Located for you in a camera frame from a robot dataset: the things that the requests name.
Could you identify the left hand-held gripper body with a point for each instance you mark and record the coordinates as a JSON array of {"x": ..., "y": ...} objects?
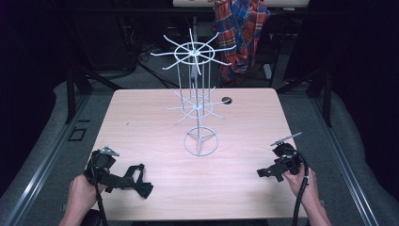
[{"x": 102, "y": 163}]

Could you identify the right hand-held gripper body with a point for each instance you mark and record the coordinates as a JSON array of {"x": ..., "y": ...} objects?
[{"x": 288, "y": 158}]

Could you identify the black bow tie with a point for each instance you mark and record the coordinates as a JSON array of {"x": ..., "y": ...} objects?
[{"x": 141, "y": 185}]

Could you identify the person's right hand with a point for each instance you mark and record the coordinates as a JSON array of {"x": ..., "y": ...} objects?
[{"x": 306, "y": 186}]

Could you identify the person's left hand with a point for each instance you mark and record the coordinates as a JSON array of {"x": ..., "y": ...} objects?
[{"x": 81, "y": 194}]

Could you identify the black metal stand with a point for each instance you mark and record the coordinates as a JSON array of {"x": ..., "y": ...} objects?
[{"x": 71, "y": 94}]

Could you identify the red blue plaid shirt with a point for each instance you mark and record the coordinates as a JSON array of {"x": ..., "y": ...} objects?
[{"x": 241, "y": 40}]

